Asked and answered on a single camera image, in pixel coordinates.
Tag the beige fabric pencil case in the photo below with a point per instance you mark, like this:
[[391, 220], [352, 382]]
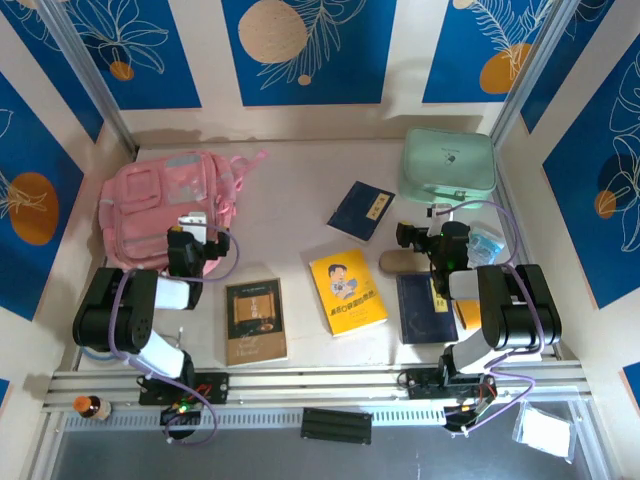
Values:
[[400, 262]]

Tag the pink student backpack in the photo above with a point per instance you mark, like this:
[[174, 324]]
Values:
[[145, 200]]

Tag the navy book with white label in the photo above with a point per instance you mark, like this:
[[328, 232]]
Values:
[[357, 212]]

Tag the navy book with yellow label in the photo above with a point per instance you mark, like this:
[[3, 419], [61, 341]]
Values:
[[420, 315]]

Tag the yellow cartoon cover book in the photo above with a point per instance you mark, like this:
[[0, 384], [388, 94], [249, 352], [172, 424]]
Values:
[[350, 300]]

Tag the dark brown tan book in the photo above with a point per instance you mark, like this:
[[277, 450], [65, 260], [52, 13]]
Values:
[[255, 325]]

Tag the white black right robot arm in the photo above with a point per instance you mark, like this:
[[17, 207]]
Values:
[[520, 310]]

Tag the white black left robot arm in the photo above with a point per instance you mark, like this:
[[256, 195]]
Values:
[[110, 310]]

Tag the clear bag with white card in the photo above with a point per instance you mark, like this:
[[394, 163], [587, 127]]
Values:
[[545, 432]]

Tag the light blue tissue packet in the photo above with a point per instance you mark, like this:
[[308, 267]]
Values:
[[482, 245]]

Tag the orange tape roll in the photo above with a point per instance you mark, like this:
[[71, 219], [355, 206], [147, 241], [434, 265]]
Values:
[[465, 315]]

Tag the mint green zip case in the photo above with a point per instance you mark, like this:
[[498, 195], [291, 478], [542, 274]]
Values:
[[445, 160]]

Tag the slotted metal strip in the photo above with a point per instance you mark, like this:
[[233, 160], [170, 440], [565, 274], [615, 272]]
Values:
[[250, 417]]

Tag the brown bottle with orange cap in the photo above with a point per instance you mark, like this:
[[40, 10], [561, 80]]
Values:
[[92, 407]]

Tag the black ribbed block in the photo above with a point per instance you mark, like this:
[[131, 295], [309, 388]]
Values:
[[336, 425]]

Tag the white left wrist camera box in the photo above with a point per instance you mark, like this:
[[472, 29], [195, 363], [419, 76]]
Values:
[[194, 224]]

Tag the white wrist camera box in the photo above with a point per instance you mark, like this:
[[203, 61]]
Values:
[[194, 224], [440, 210]]

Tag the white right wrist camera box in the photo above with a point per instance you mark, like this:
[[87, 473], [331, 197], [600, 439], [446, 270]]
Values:
[[440, 210]]

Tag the aluminium side rail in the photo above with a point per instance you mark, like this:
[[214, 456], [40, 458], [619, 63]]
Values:
[[520, 240]]

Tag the blue floral wall poster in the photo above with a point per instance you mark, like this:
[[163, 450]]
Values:
[[20, 150], [165, 60], [45, 70], [350, 75], [560, 75], [575, 225], [450, 50]]

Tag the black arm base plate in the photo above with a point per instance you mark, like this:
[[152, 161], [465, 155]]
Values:
[[420, 385], [215, 387]]

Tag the aluminium mounting rail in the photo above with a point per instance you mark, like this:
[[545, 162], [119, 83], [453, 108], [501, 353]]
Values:
[[310, 382]]

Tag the aluminium frame post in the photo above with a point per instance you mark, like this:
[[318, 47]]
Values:
[[95, 80], [525, 70]]

